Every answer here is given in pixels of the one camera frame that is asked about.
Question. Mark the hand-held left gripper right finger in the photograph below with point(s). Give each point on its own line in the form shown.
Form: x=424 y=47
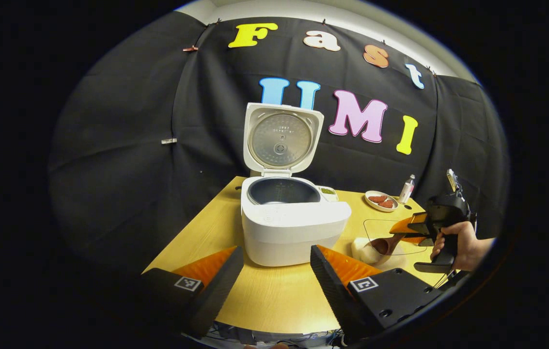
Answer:
x=335 y=295

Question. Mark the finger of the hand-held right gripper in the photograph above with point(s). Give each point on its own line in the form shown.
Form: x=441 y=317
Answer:
x=412 y=225
x=419 y=241

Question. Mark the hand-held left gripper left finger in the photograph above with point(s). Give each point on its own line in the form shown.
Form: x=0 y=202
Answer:
x=216 y=295

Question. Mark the brown wooden spoon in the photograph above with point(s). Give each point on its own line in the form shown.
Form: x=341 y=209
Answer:
x=382 y=245

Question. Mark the white rice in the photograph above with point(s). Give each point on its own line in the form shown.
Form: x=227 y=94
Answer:
x=364 y=254

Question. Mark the white rice cooker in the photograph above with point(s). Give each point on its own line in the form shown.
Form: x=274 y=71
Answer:
x=289 y=232

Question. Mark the red meat piece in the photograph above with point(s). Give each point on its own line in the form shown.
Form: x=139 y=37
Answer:
x=377 y=198
x=386 y=204

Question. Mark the clear bottle with pink label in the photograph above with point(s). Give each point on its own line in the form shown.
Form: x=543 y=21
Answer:
x=406 y=191

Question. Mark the white round plate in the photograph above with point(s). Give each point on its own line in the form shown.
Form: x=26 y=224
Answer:
x=373 y=206

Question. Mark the white divided grain dish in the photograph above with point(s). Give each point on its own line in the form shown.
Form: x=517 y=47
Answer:
x=328 y=193

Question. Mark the black backdrop cloth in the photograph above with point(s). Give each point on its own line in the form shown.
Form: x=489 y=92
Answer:
x=133 y=169

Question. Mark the copper cloth clip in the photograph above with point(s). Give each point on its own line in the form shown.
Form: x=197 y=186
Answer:
x=190 y=48

